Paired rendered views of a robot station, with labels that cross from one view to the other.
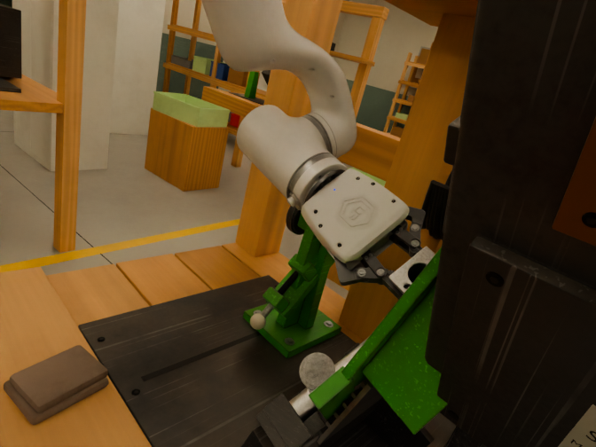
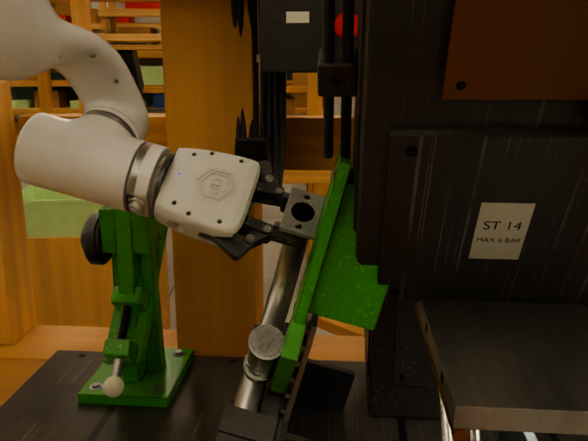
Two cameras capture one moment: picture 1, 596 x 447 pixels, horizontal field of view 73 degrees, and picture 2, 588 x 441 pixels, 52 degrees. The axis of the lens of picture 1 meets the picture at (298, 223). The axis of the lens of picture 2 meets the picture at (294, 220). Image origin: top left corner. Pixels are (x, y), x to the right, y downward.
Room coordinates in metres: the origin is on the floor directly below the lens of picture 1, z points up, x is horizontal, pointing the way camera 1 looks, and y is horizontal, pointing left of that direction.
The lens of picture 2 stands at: (-0.14, 0.24, 1.36)
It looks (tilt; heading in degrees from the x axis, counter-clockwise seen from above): 14 degrees down; 325
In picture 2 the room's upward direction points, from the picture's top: straight up
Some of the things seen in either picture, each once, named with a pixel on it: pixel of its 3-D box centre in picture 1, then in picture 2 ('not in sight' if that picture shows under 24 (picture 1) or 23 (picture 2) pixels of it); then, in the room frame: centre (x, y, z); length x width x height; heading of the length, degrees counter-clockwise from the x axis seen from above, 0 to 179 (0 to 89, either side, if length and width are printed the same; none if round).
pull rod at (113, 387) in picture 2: (265, 312); (116, 371); (0.60, 0.01, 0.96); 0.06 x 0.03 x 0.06; 140
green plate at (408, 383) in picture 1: (438, 336); (347, 248); (0.33, -0.16, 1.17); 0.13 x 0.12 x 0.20; 50
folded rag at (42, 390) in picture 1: (58, 380); not in sight; (0.40, 0.25, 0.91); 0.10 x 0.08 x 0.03; 151
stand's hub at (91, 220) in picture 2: (301, 214); (95, 238); (0.70, 0.00, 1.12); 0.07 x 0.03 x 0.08; 140
